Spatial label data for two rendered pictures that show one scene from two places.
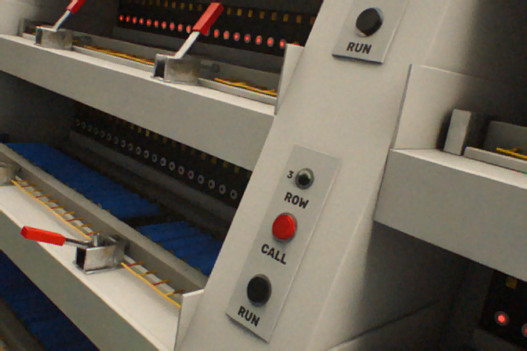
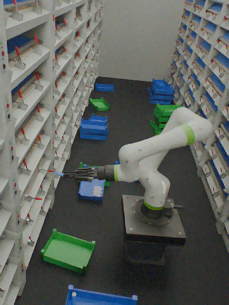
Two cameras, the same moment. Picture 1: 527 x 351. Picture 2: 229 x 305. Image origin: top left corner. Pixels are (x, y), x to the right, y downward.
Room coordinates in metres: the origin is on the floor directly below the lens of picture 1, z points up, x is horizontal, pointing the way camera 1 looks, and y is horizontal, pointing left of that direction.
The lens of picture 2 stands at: (1.12, 1.42, 1.56)
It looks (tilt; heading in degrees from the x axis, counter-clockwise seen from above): 31 degrees down; 234
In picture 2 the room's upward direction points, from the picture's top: 4 degrees clockwise
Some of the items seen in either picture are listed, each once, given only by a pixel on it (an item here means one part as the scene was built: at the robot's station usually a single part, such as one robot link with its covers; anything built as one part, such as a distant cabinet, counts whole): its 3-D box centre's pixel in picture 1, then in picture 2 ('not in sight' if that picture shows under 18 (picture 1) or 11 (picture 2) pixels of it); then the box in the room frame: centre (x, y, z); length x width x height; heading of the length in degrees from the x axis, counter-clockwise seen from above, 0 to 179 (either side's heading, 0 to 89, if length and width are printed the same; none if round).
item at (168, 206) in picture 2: not in sight; (161, 207); (-0.04, 0.68, 0.38); 0.26 x 0.15 x 0.06; 146
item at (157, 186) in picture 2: not in sight; (155, 189); (0.00, 0.63, 0.50); 0.16 x 0.13 x 0.19; 74
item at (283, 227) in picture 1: (285, 228); not in sight; (0.34, -0.03, 0.58); 0.02 x 0.01 x 0.02; 48
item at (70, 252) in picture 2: not in sight; (68, 250); (0.47, 0.43, 0.04); 0.30 x 0.20 x 0.08; 127
